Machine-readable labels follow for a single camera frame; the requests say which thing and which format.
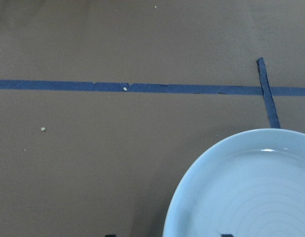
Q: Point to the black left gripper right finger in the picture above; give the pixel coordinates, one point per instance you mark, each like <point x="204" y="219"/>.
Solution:
<point x="226" y="235"/>

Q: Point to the light blue plate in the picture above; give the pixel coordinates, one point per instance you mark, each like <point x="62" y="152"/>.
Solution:
<point x="251" y="184"/>

